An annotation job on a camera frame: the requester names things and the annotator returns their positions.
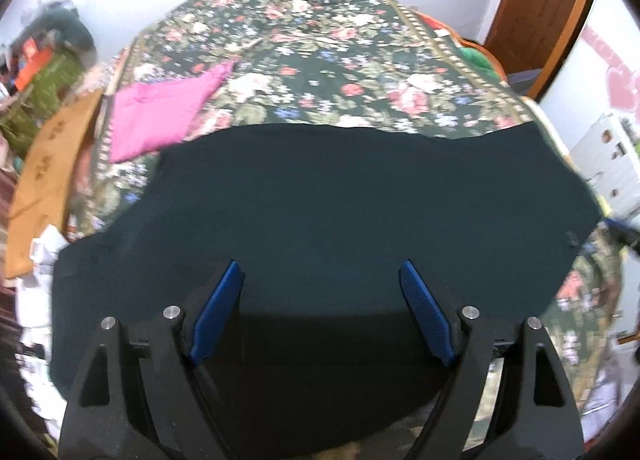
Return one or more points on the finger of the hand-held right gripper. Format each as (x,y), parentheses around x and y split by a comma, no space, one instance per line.
(622,235)

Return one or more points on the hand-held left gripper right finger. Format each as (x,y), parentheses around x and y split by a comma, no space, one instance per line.
(427,310)

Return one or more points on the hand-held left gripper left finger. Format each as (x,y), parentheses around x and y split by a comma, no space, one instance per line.
(217,310)

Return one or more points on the black pants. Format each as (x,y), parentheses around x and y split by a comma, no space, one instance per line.
(320,220)

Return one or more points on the white cabinet with pink sticker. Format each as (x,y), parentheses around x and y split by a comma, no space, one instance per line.
(600,105)

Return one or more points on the white crumpled papers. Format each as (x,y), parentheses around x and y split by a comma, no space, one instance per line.
(42,255)

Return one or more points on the pink cloth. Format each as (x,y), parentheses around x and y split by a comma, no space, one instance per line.
(150,115)

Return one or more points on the wooden lap desk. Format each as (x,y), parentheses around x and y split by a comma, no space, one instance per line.
(45,160)

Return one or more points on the red and green blanket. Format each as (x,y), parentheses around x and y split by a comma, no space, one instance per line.
(475,55)

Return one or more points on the wooden door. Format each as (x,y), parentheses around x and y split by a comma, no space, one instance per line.
(540,0)

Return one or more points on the floral bedspread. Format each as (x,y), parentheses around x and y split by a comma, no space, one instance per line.
(325,55)

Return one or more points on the green patterned storage bag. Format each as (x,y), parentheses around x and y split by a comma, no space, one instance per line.
(45,90)

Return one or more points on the orange box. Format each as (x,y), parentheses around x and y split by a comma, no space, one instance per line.
(32,68)

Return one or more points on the grey long pillow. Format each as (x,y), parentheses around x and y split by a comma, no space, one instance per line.
(75,33)

